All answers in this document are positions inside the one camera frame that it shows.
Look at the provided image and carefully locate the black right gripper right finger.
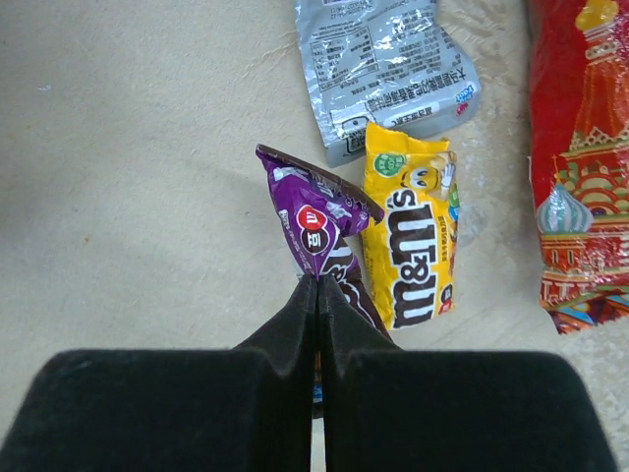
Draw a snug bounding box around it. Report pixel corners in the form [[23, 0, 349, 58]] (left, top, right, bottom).
[[317, 277, 616, 471]]

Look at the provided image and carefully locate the red candy bag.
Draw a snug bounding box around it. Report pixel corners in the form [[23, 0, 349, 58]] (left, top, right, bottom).
[[527, 0, 628, 333]]

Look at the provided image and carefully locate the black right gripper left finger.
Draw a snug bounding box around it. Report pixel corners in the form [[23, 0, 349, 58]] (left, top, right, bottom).
[[1, 276, 317, 471]]

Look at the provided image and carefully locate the yellow m&m packet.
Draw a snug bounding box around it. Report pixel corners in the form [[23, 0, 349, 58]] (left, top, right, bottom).
[[361, 123, 460, 329]]

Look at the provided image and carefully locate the purple m&m packet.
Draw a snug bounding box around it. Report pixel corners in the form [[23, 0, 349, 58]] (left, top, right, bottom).
[[256, 145, 392, 343]]

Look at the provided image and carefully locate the silver foil snack packet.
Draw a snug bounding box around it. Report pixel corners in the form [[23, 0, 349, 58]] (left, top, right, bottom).
[[294, 0, 482, 167]]

